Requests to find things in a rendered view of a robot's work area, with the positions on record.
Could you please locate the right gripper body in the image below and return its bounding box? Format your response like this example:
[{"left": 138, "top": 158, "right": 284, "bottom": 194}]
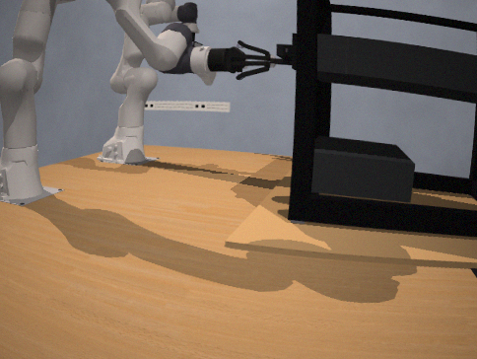
[{"left": 207, "top": 46, "right": 245, "bottom": 73}]

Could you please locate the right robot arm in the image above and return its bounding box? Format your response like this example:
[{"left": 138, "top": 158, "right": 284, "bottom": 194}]
[{"left": 0, "top": 0, "right": 217, "bottom": 200}]

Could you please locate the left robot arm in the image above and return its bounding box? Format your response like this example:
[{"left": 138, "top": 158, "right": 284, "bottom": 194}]
[{"left": 97, "top": 0, "right": 199, "bottom": 163}]

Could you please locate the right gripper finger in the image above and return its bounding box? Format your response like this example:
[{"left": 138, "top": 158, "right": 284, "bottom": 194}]
[
  {"left": 232, "top": 61, "right": 292, "bottom": 80},
  {"left": 233, "top": 40, "right": 285, "bottom": 61}
]

